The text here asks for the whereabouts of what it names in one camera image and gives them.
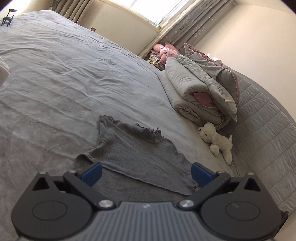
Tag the white plush dog toy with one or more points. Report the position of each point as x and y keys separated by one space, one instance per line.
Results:
x=218 y=140

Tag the grey pillow with pink trim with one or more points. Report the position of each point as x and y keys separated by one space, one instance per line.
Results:
x=203 y=60

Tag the bed with grey sheet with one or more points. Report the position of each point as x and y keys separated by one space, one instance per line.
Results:
x=69 y=69

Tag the folded grey quilt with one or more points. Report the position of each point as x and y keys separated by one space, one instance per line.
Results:
x=185 y=92

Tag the white folded garment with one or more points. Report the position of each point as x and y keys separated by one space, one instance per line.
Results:
x=4 y=74

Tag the grey knit top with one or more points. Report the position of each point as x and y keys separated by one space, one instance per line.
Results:
x=138 y=157

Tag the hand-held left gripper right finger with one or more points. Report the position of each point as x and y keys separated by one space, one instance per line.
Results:
x=201 y=175

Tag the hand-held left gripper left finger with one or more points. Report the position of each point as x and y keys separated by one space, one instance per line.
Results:
x=92 y=173

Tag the grey star-print curtain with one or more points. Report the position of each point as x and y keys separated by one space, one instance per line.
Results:
x=74 y=9
x=189 y=25

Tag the small black phone stand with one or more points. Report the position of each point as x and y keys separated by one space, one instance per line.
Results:
x=8 y=18

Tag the grey quilted headboard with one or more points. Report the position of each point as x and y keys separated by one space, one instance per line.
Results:
x=266 y=139

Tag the pink clothes pile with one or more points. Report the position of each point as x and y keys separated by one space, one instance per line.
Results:
x=161 y=53

